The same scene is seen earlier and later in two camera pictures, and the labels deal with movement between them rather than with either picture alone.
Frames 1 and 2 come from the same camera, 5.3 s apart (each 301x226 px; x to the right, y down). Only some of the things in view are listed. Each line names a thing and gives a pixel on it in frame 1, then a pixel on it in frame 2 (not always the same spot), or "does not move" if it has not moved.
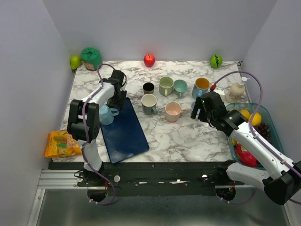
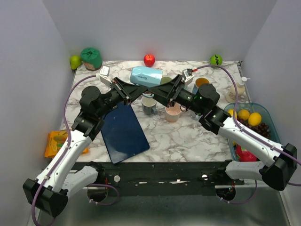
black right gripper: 201,116 to 168,92
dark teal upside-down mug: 148,103 does not move
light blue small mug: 106,114 to 146,76
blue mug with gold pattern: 201,86 does not move
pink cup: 173,110 does not move
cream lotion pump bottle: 236,90 does not move
